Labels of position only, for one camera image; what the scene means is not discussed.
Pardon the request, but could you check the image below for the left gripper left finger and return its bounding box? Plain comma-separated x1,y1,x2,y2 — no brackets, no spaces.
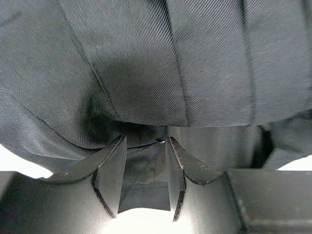
47,136,127,218

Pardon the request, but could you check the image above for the black pleated skirt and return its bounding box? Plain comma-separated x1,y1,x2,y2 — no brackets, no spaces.
0,0,312,183

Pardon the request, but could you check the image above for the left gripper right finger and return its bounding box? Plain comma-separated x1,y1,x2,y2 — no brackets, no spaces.
166,137,222,222

